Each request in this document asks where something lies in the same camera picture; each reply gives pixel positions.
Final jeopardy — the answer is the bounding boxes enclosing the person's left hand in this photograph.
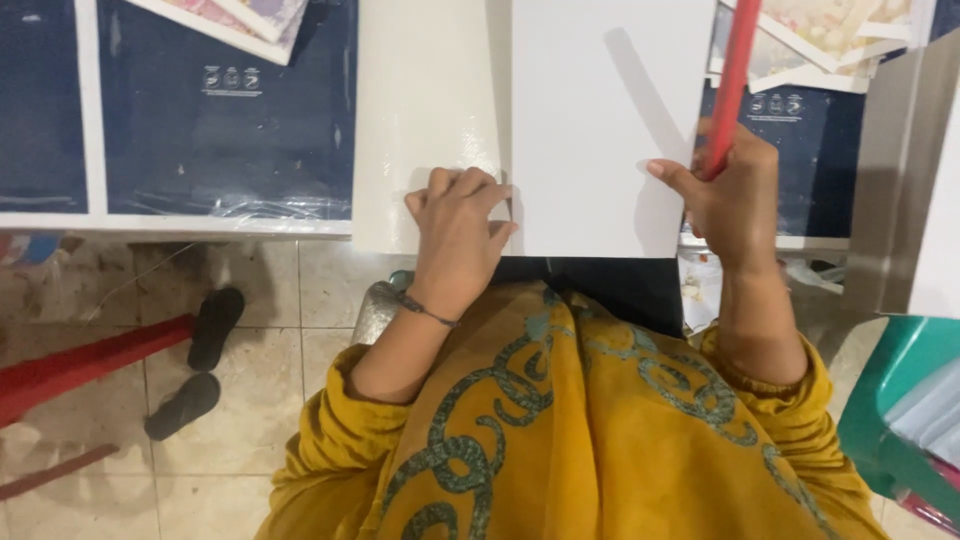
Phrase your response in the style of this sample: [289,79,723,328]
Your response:
[403,166,520,303]

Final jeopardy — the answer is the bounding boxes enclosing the person's right hand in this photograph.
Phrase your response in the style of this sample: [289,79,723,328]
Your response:
[646,116,783,276]

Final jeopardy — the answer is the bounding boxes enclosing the red stick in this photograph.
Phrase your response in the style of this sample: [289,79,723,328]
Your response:
[700,0,764,183]

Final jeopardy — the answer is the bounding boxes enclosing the white matte board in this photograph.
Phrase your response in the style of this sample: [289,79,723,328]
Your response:
[510,0,719,261]

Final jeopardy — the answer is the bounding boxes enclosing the white crumpled paper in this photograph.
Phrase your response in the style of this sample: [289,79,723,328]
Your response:
[679,252,724,333]

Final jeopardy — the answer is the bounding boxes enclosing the small blue printed sheet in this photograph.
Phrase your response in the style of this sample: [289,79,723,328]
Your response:
[678,78,868,253]

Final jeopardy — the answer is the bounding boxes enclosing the metal stool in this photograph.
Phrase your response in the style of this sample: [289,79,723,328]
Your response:
[351,270,415,348]

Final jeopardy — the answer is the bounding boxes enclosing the white glossy sheet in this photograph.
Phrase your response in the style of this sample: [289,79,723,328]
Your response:
[351,0,514,256]

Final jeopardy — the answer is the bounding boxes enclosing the grey cardboard panel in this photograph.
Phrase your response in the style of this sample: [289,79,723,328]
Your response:
[843,28,960,316]

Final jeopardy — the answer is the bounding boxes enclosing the stack of pale prints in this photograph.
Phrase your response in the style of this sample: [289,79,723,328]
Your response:
[706,0,937,96]

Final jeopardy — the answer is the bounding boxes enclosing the white panel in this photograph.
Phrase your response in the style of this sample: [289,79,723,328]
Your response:
[906,86,960,321]

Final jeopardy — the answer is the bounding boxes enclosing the yellow patterned garment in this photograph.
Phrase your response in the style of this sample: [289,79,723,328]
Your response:
[255,281,890,540]

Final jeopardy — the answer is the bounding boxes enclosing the green plastic chair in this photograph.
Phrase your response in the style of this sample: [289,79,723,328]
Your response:
[835,315,960,528]

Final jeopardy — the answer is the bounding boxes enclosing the large blue printed sheet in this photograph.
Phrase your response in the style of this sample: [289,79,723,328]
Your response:
[0,0,360,241]

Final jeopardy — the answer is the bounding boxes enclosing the black sandal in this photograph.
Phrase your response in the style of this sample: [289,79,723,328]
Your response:
[144,372,222,443]
[186,287,246,373]

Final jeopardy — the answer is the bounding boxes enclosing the pale sheets on chair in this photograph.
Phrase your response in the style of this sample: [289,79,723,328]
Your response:
[883,357,960,469]

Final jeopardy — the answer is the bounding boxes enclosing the stack of floral prints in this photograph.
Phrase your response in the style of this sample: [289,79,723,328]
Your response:
[123,0,310,67]

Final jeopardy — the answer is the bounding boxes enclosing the red bar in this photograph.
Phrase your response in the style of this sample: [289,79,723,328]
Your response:
[0,312,198,430]

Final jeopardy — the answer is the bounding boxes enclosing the brown wooden strip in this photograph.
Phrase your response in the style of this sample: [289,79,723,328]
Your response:
[0,443,121,502]

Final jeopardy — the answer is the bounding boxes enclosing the dark thread bracelet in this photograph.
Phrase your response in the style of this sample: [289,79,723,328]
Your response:
[393,289,460,330]

